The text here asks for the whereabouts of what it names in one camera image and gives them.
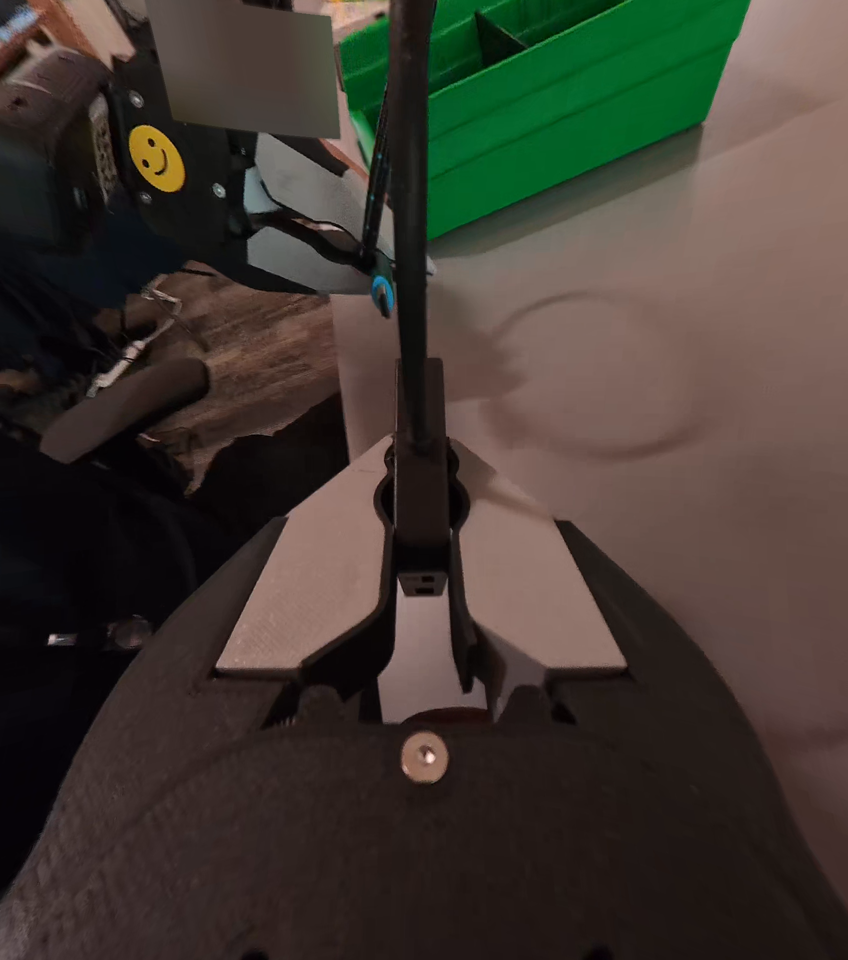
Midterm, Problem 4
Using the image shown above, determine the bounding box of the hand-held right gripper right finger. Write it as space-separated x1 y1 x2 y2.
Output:
448 438 629 695

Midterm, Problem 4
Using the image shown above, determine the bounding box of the white cord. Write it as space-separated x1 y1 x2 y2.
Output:
85 288 209 400

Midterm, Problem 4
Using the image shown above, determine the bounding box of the black chair armrest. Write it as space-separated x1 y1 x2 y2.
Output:
40 358 212 464

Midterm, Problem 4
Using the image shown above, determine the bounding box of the green plastic bin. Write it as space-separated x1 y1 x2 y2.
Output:
337 0 753 241

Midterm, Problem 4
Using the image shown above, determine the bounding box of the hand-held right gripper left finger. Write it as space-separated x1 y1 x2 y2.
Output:
214 433 398 680

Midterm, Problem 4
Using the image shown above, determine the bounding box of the black braided cable with port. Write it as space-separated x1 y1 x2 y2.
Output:
386 0 453 600

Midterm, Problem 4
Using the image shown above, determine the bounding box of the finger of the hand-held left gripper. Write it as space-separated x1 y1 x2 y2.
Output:
244 133 395 264
246 225 437 296

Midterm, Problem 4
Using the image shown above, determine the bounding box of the person's left forearm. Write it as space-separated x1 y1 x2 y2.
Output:
0 198 196 354

